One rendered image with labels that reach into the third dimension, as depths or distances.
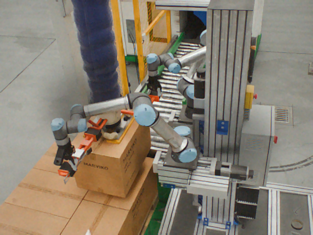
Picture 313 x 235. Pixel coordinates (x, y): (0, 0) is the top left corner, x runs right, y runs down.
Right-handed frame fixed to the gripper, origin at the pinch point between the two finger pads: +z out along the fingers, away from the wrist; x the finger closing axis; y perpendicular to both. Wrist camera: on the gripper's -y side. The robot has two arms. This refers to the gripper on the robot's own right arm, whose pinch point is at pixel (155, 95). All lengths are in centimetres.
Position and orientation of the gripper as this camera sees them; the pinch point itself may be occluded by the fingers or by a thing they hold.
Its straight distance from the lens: 294.9
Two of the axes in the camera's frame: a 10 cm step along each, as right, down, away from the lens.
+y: -3.2, 5.7, -7.6
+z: 0.5, 8.1, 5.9
